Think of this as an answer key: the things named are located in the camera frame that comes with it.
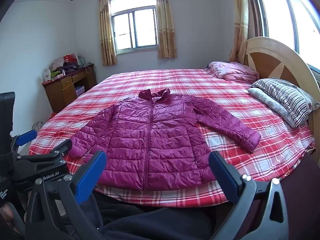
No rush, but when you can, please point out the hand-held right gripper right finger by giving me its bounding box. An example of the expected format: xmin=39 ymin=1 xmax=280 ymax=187
xmin=209 ymin=151 xmax=290 ymax=240

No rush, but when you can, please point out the yellow patterned curtain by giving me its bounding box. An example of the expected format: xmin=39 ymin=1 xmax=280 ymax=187
xmin=155 ymin=0 xmax=177 ymax=59
xmin=229 ymin=0 xmax=262 ymax=64
xmin=97 ymin=0 xmax=117 ymax=67

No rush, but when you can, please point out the person's dark clothing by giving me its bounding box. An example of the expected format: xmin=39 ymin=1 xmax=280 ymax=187
xmin=60 ymin=192 xmax=225 ymax=240

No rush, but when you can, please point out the person's left hand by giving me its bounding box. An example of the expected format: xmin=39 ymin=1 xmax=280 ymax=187
xmin=0 ymin=200 xmax=17 ymax=234

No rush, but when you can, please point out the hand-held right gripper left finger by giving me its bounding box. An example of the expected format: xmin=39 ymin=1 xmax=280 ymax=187
xmin=25 ymin=151 xmax=108 ymax=240

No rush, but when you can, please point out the red plaid bed sheet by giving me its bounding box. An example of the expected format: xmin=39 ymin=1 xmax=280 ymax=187
xmin=28 ymin=68 xmax=316 ymax=209

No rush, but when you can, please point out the grey floral pillow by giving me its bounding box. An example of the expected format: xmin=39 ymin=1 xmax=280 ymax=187
xmin=247 ymin=87 xmax=310 ymax=128

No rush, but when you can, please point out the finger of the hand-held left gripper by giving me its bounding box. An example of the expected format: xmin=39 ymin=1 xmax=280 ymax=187
xmin=15 ymin=139 xmax=73 ymax=168
xmin=10 ymin=129 xmax=38 ymax=155

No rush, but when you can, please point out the wooden bed headboard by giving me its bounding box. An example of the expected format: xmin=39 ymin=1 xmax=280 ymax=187
xmin=244 ymin=36 xmax=320 ymax=155

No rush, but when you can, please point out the dark clothes pile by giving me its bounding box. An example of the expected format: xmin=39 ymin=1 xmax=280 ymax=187
xmin=56 ymin=62 xmax=79 ymax=74

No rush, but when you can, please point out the striped pillow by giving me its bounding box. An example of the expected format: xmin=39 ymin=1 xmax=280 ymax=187
xmin=251 ymin=78 xmax=320 ymax=117

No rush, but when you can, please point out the brown wooden desk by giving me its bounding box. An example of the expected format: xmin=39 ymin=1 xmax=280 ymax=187
xmin=42 ymin=64 xmax=97 ymax=113

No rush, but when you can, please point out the pale plastic bag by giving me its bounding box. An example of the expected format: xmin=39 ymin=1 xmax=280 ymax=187
xmin=49 ymin=57 xmax=65 ymax=71

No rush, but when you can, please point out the pink folded quilt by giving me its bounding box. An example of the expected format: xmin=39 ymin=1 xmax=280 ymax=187
xmin=207 ymin=61 xmax=260 ymax=83

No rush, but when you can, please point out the large side window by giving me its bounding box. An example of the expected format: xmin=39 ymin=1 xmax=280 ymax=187
xmin=250 ymin=0 xmax=320 ymax=73

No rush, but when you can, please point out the magenta puffer jacket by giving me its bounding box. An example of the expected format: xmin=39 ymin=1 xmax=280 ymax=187
xmin=69 ymin=88 xmax=262 ymax=191

